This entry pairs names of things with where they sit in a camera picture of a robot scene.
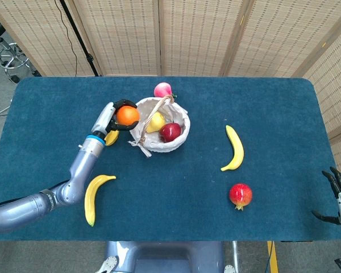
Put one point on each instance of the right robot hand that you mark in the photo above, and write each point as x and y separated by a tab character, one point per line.
339	202

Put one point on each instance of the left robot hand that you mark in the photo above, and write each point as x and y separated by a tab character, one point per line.
112	119

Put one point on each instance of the orange fruit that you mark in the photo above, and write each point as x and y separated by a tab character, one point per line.
127	115

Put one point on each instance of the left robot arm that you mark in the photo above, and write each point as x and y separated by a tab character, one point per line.
51	187

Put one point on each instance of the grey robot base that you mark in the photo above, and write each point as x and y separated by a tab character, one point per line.
164	257

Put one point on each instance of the white woven basket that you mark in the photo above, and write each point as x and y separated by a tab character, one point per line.
162	128

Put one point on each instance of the yellow starfruit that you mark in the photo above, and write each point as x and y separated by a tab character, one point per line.
112	138

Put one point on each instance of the yellow pear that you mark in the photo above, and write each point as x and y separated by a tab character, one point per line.
155	123

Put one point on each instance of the pink peach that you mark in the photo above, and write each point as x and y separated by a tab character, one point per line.
162	90

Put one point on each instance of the red apple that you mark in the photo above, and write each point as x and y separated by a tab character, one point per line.
170	132

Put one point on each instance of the yellow banana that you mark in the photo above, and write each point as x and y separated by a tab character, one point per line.
92	196
235	149

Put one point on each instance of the yellow floor tape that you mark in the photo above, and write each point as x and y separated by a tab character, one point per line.
272	257

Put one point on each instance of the black tripod stand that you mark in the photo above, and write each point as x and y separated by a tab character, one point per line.
79	37

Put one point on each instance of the blue table cloth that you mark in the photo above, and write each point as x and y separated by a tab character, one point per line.
173	185

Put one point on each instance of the red pomegranate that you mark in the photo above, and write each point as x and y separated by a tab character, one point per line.
240	194

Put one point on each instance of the chrome stool base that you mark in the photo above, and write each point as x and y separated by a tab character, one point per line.
12	58

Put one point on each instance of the bamboo folding screen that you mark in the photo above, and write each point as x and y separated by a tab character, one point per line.
199	37

